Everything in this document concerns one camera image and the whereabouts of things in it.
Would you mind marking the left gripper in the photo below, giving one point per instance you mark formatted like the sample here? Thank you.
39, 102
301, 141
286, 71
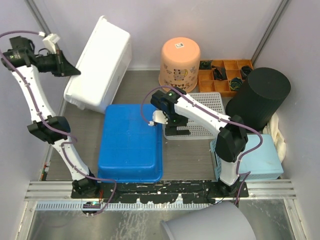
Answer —
67, 68

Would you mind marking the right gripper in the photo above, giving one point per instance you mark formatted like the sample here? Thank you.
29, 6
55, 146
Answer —
171, 129

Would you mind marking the white plastic tub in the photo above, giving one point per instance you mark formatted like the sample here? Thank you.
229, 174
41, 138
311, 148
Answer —
102, 65

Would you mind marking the blue plastic basket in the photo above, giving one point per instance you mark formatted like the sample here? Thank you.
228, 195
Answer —
131, 151

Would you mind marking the white translucent basket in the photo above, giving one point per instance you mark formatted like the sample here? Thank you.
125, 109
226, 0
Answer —
211, 100

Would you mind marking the orange plastic container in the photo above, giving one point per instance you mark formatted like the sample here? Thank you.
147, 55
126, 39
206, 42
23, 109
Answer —
179, 64

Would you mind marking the light blue perforated basket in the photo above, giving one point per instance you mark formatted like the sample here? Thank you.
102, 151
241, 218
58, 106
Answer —
263, 163

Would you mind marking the large black container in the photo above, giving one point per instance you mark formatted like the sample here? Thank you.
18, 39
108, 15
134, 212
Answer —
259, 97

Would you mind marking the grey plastic container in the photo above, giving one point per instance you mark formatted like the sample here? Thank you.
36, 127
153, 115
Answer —
223, 221

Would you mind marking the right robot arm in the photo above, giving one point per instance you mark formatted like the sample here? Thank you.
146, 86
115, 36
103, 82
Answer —
175, 108

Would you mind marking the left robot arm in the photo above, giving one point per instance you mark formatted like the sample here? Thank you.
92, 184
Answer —
26, 65

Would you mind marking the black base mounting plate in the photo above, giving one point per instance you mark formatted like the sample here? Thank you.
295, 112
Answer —
161, 192

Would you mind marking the black part in tray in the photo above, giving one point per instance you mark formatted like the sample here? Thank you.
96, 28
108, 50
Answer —
205, 65

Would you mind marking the orange compartment tray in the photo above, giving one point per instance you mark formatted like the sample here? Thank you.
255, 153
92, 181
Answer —
223, 71

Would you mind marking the blue yellow part in tray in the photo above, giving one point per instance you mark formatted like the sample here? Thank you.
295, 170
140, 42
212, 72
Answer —
235, 84

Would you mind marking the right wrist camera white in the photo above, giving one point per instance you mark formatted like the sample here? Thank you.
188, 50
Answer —
158, 117

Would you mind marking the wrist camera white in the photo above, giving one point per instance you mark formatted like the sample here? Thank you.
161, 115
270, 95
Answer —
50, 42
158, 117

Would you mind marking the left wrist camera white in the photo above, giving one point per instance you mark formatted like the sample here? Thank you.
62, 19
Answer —
50, 42

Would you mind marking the aluminium rail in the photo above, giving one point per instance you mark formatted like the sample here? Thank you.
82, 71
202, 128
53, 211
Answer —
55, 191

